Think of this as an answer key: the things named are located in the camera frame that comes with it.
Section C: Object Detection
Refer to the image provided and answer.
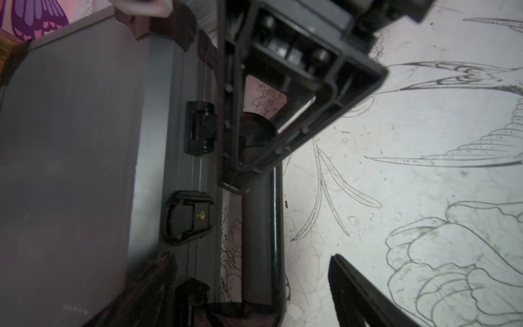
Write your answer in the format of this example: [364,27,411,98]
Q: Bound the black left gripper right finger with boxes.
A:
[328,254,419,327]

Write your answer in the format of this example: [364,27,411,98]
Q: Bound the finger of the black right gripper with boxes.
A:
[217,1,388,193]

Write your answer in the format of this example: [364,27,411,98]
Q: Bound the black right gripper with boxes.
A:
[335,0,434,53]

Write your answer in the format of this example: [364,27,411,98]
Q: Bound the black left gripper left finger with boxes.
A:
[84,253,177,326]

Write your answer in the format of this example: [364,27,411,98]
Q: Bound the dark grey poker case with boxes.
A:
[1,1,285,326]

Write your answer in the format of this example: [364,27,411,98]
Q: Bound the amber glass plant vase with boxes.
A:
[0,30,29,86]

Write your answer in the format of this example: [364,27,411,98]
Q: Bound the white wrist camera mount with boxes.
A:
[109,0,173,18]

